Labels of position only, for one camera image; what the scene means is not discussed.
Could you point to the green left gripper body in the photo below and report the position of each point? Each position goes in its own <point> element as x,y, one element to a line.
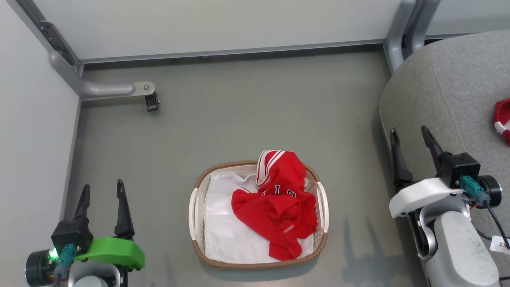
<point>113,251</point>

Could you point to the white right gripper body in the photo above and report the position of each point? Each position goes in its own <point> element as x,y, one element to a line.
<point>420,195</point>

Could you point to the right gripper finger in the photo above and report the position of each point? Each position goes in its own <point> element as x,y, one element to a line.
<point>398,163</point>
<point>432,145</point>

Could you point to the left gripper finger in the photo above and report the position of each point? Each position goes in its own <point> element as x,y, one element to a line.
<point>83,203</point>
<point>123,219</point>

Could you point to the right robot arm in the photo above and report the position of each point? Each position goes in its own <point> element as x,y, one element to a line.
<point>458,247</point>

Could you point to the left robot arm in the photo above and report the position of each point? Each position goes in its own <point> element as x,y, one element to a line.
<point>93,277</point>

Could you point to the grey fabric sofa seat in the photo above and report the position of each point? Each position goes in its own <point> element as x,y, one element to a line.
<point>446,91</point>

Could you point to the white wicker-rimmed laundry basket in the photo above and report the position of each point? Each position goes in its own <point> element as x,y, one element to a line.
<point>199,207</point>

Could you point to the red garment with white trim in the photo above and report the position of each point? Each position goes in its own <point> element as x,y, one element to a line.
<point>503,119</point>

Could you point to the grey metal partition leg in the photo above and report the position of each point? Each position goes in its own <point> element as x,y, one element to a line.
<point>422,24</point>
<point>396,36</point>

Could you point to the grey metal partition foot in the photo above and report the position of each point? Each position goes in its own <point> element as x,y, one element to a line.
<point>95,88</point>

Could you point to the black caster wheel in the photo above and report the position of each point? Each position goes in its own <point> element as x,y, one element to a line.
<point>152,102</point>

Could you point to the red sports shirt white stripes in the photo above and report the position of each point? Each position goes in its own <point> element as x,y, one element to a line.
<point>279,203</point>

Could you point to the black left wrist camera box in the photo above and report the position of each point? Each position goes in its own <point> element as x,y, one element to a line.
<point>71,235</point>

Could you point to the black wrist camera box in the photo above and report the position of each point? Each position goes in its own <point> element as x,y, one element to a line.
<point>71,235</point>
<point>459,168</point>

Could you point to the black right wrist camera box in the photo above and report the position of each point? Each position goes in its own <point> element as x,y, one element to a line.
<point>459,168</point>

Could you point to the grey partition bottom rail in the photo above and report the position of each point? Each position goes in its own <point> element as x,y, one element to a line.
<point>231,52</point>

